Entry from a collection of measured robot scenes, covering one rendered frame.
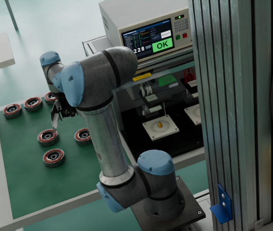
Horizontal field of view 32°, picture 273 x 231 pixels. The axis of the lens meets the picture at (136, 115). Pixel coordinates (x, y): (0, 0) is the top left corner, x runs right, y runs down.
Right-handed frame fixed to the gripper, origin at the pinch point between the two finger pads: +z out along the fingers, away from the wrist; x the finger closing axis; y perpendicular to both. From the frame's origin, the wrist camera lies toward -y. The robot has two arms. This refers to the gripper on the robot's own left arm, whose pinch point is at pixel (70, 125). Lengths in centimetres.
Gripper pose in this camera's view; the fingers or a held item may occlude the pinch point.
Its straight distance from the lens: 201.6
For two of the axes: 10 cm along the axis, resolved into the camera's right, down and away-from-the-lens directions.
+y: 3.4, 5.2, -7.9
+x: 9.2, -3.4, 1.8
